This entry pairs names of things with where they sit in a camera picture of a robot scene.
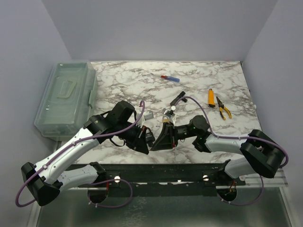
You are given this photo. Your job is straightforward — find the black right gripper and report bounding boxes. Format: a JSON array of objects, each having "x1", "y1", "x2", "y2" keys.
[{"x1": 152, "y1": 122, "x2": 198, "y2": 152}]

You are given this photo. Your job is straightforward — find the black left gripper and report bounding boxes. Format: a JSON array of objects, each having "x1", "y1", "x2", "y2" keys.
[{"x1": 116, "y1": 122, "x2": 150, "y2": 154}]

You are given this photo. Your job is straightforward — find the yellow handled pliers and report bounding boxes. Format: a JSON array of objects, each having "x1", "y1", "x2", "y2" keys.
[{"x1": 216, "y1": 97, "x2": 232, "y2": 121}]

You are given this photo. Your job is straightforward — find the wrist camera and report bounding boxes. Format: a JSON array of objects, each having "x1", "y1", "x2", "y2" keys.
[
  {"x1": 136, "y1": 111, "x2": 154, "y2": 127},
  {"x1": 162, "y1": 105, "x2": 177, "y2": 125}
]

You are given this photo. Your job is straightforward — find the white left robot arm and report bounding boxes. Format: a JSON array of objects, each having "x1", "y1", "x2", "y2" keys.
[{"x1": 15, "y1": 101, "x2": 149, "y2": 207}]

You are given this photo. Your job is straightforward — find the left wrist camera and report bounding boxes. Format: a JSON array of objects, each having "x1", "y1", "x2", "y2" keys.
[{"x1": 136, "y1": 111, "x2": 154, "y2": 127}]

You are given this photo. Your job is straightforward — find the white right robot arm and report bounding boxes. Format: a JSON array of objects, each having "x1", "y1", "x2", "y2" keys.
[{"x1": 151, "y1": 115, "x2": 287, "y2": 185}]

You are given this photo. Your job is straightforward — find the black T-handle tool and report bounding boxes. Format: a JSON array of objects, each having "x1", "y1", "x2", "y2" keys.
[{"x1": 169, "y1": 91, "x2": 187, "y2": 106}]

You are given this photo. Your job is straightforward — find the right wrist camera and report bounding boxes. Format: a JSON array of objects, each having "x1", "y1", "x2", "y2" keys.
[{"x1": 162, "y1": 105, "x2": 177, "y2": 125}]

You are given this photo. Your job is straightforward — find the orange utility knife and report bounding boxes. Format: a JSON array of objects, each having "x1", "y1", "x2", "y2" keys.
[{"x1": 208, "y1": 89, "x2": 215, "y2": 108}]

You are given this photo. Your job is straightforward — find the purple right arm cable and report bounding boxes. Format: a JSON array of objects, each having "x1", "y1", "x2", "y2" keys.
[{"x1": 174, "y1": 96, "x2": 289, "y2": 206}]

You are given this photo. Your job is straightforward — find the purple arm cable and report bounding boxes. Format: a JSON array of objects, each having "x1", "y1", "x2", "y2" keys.
[
  {"x1": 15, "y1": 100, "x2": 146, "y2": 209},
  {"x1": 174, "y1": 96, "x2": 289, "y2": 206}
]

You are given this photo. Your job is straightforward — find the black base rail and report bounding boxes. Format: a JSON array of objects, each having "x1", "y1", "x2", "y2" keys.
[{"x1": 78, "y1": 162, "x2": 247, "y2": 198}]

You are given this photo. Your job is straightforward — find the red blue screwdriver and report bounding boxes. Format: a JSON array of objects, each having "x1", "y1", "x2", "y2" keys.
[{"x1": 150, "y1": 74, "x2": 180, "y2": 83}]

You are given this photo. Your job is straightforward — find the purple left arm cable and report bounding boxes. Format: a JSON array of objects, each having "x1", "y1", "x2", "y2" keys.
[{"x1": 15, "y1": 100, "x2": 146, "y2": 209}]

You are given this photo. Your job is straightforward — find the clear green plastic toolbox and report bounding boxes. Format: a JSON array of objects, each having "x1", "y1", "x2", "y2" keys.
[{"x1": 34, "y1": 61, "x2": 98, "y2": 141}]

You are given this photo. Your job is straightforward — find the black padlock with key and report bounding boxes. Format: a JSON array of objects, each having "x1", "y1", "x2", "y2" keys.
[{"x1": 145, "y1": 127, "x2": 155, "y2": 147}]

